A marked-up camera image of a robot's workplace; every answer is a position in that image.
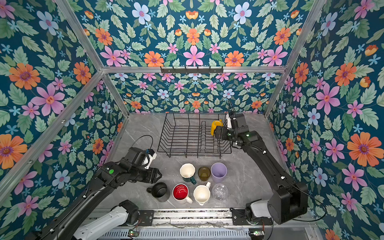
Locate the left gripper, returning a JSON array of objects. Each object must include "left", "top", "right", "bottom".
[{"left": 130, "top": 166, "right": 166, "bottom": 183}]

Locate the yellow mug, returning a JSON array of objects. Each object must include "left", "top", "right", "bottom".
[{"left": 211, "top": 120, "right": 223, "bottom": 136}]

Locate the black mug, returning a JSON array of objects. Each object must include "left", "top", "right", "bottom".
[{"left": 147, "top": 183, "right": 171, "bottom": 203}]

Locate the lilac plastic cup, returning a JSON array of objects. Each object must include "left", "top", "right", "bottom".
[{"left": 211, "top": 163, "right": 228, "bottom": 184}]

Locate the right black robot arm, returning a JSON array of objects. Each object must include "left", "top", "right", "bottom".
[{"left": 211, "top": 111, "right": 309, "bottom": 225}]

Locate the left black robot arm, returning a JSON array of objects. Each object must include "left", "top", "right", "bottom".
[{"left": 25, "top": 147, "right": 162, "bottom": 240}]

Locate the red mug white outside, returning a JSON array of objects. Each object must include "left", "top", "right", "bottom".
[{"left": 172, "top": 184, "right": 193, "bottom": 204}]

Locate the cream mug green outside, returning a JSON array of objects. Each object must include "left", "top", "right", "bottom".
[{"left": 180, "top": 163, "right": 197, "bottom": 185}]

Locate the olive green glass cup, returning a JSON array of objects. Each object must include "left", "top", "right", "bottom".
[{"left": 198, "top": 167, "right": 211, "bottom": 182}]

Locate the cream white mug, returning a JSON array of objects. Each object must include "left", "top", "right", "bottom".
[{"left": 194, "top": 182, "right": 211, "bottom": 206}]

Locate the clear glass cup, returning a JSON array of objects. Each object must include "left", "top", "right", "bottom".
[{"left": 212, "top": 183, "right": 229, "bottom": 201}]

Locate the white ventilation grille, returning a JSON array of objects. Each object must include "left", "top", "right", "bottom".
[{"left": 99, "top": 228, "right": 251, "bottom": 240}]

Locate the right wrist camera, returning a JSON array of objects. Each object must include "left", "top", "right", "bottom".
[{"left": 226, "top": 112, "right": 237, "bottom": 129}]

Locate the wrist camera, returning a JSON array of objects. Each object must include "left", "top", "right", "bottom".
[
  {"left": 141, "top": 149, "right": 157, "bottom": 170},
  {"left": 226, "top": 112, "right": 237, "bottom": 129}
]

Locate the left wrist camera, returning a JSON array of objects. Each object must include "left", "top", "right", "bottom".
[{"left": 141, "top": 149, "right": 157, "bottom": 170}]

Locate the black wire dish rack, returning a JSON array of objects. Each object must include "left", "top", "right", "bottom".
[{"left": 158, "top": 113, "right": 232, "bottom": 158}]

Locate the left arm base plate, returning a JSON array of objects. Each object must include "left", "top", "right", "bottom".
[{"left": 125, "top": 210, "right": 155, "bottom": 227}]

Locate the aluminium mounting rail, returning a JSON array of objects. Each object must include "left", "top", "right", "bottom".
[{"left": 89, "top": 207, "right": 319, "bottom": 230}]

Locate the black hook rail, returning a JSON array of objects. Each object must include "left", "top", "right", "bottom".
[{"left": 160, "top": 67, "right": 224, "bottom": 74}]

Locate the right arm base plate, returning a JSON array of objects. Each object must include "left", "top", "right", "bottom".
[{"left": 230, "top": 208, "right": 273, "bottom": 226}]

